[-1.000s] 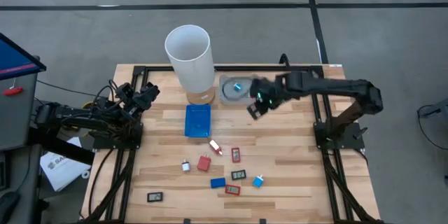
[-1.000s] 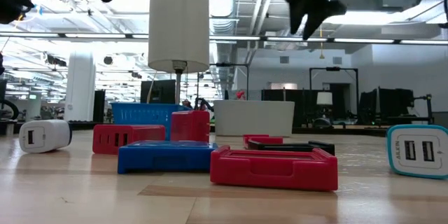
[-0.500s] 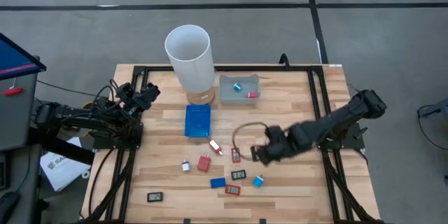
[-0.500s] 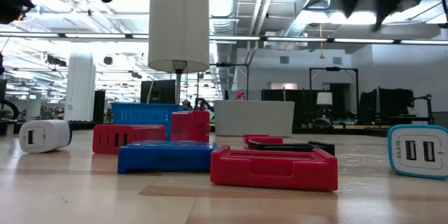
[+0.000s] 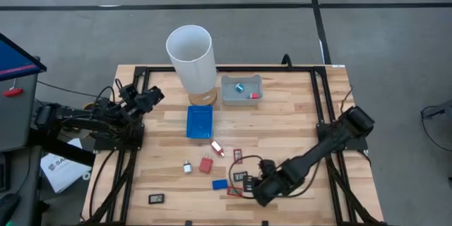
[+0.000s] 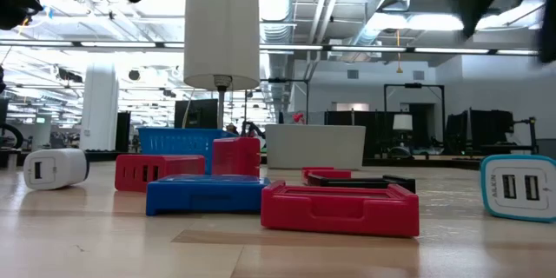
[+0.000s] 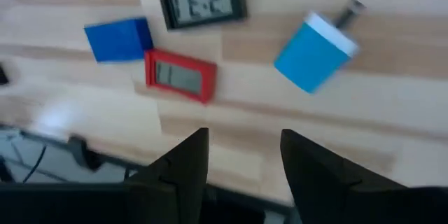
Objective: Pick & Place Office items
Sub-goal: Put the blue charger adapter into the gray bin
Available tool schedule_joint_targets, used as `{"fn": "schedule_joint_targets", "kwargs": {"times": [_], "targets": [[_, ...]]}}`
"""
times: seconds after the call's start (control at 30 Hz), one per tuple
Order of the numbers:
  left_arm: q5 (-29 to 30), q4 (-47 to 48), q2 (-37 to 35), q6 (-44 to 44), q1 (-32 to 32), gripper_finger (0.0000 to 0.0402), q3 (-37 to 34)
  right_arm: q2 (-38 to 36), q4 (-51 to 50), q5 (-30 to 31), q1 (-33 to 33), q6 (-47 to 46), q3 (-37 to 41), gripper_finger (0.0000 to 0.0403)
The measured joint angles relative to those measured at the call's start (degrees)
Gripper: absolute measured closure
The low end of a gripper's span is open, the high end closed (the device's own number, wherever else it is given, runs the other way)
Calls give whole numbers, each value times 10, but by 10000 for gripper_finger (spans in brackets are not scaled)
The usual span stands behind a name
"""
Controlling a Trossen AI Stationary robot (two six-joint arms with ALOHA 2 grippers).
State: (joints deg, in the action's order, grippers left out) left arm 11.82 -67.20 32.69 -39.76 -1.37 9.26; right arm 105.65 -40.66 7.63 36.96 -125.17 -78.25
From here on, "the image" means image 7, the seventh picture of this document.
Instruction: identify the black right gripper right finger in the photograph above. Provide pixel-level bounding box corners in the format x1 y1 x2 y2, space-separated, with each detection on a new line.
279 128 448 224

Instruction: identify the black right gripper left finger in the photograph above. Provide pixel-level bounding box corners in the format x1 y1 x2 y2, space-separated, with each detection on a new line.
124 127 210 224

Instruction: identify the red tray front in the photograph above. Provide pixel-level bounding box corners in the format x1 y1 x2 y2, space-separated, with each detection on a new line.
143 48 218 105

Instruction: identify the blue white USB charger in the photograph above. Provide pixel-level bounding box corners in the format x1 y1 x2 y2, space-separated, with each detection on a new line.
272 0 367 95

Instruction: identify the black red flat tray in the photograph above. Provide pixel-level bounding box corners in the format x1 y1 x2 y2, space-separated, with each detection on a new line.
156 0 249 32

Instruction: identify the black table edge bracket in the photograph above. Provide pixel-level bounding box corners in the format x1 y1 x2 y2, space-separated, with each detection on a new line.
66 134 105 173

